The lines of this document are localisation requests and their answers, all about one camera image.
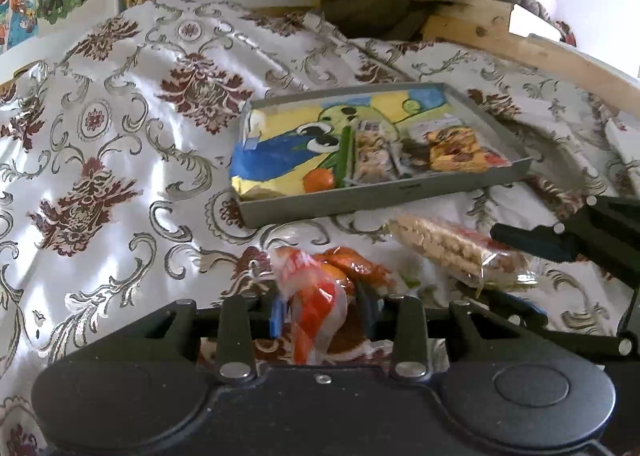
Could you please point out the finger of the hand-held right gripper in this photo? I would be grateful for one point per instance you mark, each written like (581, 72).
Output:
(535, 241)
(550, 326)

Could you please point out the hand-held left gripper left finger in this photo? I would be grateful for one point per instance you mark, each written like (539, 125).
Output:
(276, 318)

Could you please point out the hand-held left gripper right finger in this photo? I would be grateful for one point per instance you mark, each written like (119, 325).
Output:
(367, 313)

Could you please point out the orange snack packet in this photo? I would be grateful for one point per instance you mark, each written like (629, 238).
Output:
(315, 301)

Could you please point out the clear cracker packet red label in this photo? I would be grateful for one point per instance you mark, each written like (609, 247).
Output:
(450, 248)

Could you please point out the yellow snack packet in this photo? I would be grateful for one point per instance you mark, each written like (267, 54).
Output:
(465, 150)

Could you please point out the grey tray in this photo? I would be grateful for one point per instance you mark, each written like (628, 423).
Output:
(380, 198)

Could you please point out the small orange fruit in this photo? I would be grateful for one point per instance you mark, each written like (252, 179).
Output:
(320, 180)

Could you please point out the green tube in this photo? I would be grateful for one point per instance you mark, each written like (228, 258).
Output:
(344, 155)

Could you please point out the pale patterned snack packet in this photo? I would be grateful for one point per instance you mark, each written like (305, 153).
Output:
(372, 150)

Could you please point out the brown printed bag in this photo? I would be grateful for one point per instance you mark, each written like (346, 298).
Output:
(565, 33)

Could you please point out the white box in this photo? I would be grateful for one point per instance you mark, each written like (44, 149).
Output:
(530, 23)

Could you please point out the floral printed blanket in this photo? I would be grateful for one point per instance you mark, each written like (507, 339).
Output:
(125, 160)

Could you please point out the wooden bed frame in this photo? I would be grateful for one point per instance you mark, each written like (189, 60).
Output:
(480, 20)

